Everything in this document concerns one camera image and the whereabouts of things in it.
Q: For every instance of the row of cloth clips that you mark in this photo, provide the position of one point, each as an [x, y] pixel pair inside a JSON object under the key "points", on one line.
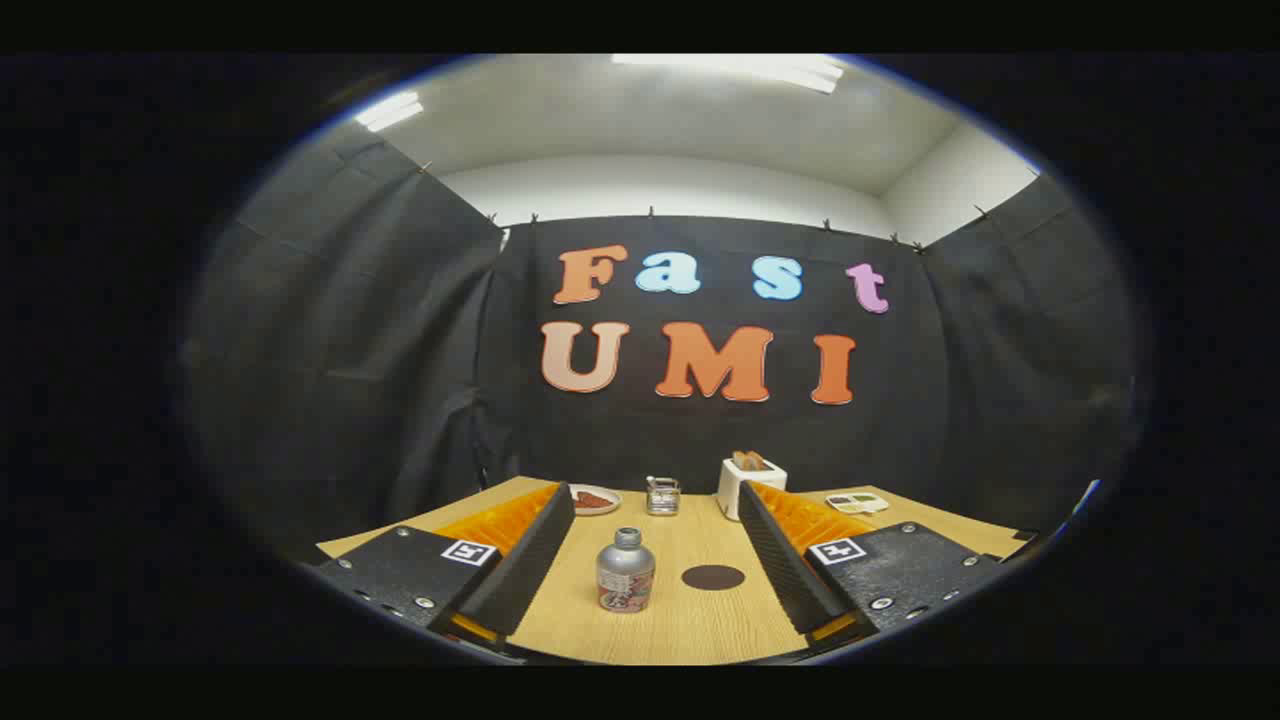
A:
{"points": [[650, 212]]}

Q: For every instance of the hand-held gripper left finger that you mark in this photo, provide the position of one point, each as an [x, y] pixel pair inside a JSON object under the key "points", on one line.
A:
{"points": [[520, 570]]}

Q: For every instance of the silver juice bottle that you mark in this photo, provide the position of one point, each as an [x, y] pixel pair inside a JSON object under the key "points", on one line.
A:
{"points": [[625, 572]]}

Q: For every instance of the wooden table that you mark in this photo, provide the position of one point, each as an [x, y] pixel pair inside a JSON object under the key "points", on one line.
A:
{"points": [[690, 630]]}

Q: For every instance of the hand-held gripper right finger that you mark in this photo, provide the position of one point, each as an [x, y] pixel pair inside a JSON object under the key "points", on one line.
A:
{"points": [[785, 565]]}

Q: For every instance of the white toaster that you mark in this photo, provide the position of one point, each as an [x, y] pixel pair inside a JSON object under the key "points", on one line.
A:
{"points": [[742, 488]]}

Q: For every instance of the small ceiling light panel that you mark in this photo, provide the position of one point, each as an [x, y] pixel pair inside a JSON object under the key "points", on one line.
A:
{"points": [[390, 110]]}

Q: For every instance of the red food on plate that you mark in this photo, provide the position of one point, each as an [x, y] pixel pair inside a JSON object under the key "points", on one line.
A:
{"points": [[592, 499]]}

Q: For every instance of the white divided tray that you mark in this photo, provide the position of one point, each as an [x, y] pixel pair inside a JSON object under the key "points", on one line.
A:
{"points": [[857, 502]]}

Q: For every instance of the white round plate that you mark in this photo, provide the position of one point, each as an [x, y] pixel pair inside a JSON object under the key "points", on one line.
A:
{"points": [[595, 510]]}

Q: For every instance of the dark brown round coaster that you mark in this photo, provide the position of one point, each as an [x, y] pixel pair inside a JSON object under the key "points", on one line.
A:
{"points": [[713, 577]]}

